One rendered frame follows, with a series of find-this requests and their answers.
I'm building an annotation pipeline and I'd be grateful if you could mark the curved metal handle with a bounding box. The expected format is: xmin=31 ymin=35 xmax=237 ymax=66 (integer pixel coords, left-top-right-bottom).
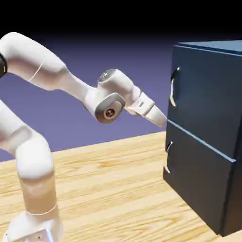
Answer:
xmin=164 ymin=140 xmax=173 ymax=174
xmin=169 ymin=67 xmax=181 ymax=107

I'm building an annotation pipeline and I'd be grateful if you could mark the dark blue cabinet door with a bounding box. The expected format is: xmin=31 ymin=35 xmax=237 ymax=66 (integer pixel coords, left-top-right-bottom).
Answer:
xmin=167 ymin=45 xmax=242 ymax=160
xmin=163 ymin=121 xmax=236 ymax=236

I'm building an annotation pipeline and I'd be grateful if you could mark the dark blue cabinet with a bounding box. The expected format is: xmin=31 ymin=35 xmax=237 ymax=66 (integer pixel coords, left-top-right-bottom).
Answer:
xmin=163 ymin=40 xmax=242 ymax=237

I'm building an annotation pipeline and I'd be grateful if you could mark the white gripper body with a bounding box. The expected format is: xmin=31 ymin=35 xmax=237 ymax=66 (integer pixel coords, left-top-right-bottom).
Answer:
xmin=144 ymin=104 xmax=168 ymax=128

